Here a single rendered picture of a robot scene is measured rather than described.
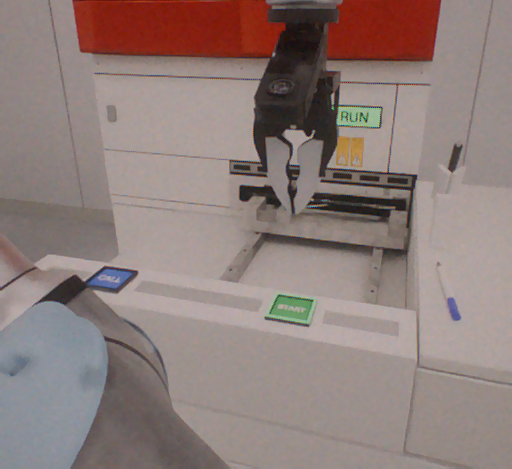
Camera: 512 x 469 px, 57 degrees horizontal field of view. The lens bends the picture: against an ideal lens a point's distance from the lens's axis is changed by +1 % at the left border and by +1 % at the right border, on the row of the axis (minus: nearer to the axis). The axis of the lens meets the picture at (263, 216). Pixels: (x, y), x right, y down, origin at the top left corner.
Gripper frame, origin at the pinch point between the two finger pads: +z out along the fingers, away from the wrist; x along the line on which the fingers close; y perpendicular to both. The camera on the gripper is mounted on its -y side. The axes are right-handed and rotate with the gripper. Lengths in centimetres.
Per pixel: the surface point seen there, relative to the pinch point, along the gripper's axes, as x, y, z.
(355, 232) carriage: -4, 45, 23
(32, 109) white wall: 223, 207, 35
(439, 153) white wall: -32, 207, 45
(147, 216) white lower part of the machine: 55, 59, 32
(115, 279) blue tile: 25.2, 0.7, 14.2
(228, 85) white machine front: 29, 59, -5
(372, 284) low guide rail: -8.9, 29.1, 25.6
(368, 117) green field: -4, 58, 1
